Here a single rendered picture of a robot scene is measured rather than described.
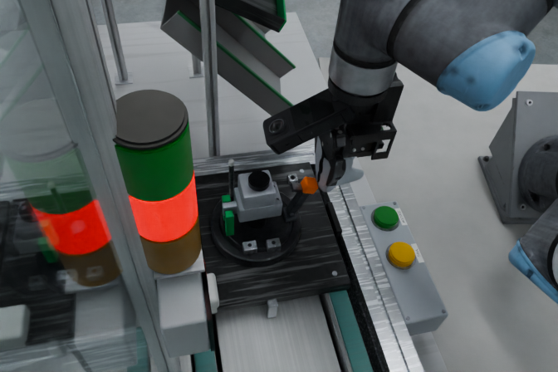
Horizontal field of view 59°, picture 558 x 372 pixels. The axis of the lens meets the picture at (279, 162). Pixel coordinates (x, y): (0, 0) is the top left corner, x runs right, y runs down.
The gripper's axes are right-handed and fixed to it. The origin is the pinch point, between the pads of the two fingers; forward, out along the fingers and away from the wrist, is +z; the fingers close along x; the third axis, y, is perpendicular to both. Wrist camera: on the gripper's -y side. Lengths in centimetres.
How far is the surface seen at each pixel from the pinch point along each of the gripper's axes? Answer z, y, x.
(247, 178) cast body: -2.5, -10.8, 0.9
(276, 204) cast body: 0.6, -7.0, -2.0
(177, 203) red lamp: -29.3, -19.9, -21.3
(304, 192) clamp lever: 0.0, -2.7, -1.0
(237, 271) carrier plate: 9.0, -13.5, -6.9
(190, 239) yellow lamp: -23.8, -19.4, -20.9
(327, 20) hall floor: 106, 73, 195
